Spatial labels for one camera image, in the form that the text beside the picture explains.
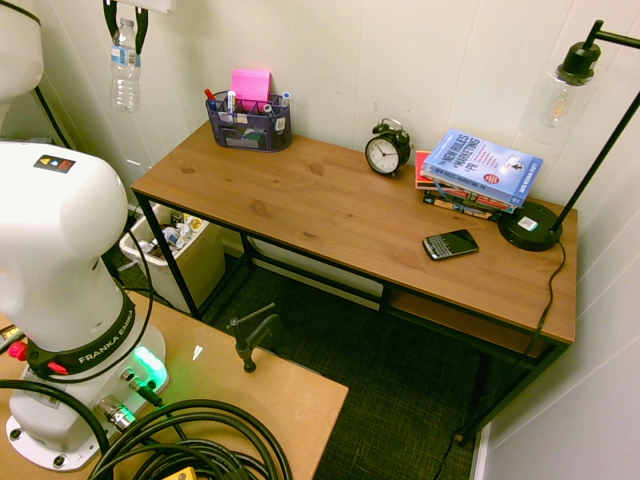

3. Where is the thin blue cable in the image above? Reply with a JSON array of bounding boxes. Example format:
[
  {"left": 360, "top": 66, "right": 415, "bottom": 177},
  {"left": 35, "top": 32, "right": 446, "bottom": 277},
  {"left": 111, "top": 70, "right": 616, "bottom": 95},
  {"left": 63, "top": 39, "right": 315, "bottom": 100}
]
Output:
[{"left": 433, "top": 178, "right": 482, "bottom": 215}]

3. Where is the black metal clamp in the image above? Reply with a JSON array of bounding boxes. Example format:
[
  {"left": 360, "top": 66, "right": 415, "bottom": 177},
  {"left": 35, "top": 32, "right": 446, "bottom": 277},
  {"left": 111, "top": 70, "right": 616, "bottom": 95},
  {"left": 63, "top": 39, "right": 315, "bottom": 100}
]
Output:
[{"left": 226, "top": 301, "right": 282, "bottom": 376}]

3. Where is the thick black cable bundle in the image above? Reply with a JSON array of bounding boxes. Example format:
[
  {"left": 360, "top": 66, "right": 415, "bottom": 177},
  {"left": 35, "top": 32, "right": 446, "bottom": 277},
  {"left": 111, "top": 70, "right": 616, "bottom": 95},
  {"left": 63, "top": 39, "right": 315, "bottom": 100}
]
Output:
[{"left": 0, "top": 378, "right": 294, "bottom": 480}]

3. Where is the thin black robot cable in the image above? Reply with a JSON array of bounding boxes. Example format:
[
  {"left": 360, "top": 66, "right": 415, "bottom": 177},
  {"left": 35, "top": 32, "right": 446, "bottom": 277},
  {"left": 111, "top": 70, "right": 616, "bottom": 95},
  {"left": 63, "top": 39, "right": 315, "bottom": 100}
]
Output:
[{"left": 29, "top": 212, "right": 157, "bottom": 386}]

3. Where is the black keyboard smartphone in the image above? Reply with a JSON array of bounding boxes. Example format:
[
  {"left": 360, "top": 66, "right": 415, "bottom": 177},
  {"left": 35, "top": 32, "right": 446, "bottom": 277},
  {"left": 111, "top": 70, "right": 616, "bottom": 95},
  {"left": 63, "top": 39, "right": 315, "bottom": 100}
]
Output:
[{"left": 421, "top": 228, "right": 480, "bottom": 262}]

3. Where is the white trash bin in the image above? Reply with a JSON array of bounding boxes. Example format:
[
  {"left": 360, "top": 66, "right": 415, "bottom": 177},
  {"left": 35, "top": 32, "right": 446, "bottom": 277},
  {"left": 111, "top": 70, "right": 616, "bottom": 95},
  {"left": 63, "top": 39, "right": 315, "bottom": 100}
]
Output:
[{"left": 118, "top": 201, "right": 227, "bottom": 315}]

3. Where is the wooden desk black frame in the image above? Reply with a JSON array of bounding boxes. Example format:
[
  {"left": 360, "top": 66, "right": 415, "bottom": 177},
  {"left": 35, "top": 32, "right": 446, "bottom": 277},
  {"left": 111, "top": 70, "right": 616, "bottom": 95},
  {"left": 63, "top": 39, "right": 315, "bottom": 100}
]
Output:
[{"left": 130, "top": 118, "right": 579, "bottom": 449}]

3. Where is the black glass-shade desk lamp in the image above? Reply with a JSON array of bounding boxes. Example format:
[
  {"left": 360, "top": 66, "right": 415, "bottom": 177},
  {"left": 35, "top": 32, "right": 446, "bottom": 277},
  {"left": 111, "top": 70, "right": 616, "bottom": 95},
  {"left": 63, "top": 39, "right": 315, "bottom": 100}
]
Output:
[{"left": 496, "top": 19, "right": 640, "bottom": 253}]

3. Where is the blue marketing book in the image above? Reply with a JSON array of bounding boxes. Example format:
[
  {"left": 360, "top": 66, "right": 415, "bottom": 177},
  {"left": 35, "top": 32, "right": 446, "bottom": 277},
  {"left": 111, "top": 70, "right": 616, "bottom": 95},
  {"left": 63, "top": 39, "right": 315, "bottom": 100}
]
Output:
[{"left": 420, "top": 127, "right": 545, "bottom": 209}]

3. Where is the pink sticky note pad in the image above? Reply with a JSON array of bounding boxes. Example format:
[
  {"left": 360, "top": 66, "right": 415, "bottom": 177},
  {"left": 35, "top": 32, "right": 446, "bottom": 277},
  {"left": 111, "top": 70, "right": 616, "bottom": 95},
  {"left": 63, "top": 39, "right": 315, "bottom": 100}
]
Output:
[{"left": 230, "top": 67, "right": 273, "bottom": 105}]

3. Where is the red book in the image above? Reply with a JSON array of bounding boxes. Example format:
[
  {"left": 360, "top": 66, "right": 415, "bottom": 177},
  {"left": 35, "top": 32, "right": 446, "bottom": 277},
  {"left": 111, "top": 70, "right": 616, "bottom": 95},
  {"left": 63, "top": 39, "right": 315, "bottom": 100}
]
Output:
[{"left": 414, "top": 150, "right": 437, "bottom": 191}]

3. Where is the black twin-bell alarm clock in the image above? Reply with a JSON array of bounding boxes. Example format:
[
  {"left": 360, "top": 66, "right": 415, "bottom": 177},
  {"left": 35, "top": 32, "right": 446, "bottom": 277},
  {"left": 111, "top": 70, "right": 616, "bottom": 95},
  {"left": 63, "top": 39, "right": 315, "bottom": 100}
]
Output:
[{"left": 363, "top": 117, "right": 413, "bottom": 179}]

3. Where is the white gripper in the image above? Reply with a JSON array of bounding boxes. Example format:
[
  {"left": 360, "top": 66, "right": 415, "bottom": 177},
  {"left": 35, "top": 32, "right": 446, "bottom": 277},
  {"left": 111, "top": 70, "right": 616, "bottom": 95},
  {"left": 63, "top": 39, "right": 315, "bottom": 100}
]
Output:
[{"left": 102, "top": 0, "right": 177, "bottom": 54}]

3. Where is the wooden robot mounting table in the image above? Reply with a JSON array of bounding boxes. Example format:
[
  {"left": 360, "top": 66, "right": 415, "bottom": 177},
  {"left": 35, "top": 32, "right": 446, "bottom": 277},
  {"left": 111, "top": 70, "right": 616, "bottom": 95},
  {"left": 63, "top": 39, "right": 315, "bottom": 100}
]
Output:
[{"left": 0, "top": 291, "right": 350, "bottom": 480}]

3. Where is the black lamp power cable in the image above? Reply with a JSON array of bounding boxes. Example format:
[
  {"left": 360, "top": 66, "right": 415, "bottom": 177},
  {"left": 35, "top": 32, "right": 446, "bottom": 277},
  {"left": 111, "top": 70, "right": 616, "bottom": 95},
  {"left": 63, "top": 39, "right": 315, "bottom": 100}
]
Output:
[{"left": 428, "top": 238, "right": 567, "bottom": 480}]

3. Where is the clear plastic water bottle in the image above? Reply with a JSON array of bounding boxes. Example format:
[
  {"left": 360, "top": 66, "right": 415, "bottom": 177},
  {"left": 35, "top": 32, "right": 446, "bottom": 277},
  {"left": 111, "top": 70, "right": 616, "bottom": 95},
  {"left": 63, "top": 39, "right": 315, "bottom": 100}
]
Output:
[{"left": 109, "top": 18, "right": 143, "bottom": 114}]

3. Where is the black mesh desk organizer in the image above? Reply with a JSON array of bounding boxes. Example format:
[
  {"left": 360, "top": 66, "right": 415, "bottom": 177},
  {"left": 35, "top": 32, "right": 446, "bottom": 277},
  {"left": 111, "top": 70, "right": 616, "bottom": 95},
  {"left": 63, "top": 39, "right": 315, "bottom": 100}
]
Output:
[{"left": 205, "top": 94, "right": 294, "bottom": 154}]

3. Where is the black book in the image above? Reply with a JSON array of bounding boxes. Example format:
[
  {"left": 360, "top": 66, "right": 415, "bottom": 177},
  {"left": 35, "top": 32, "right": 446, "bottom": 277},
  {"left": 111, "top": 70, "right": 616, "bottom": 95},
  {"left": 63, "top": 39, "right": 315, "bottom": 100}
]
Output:
[{"left": 421, "top": 189, "right": 504, "bottom": 223}]

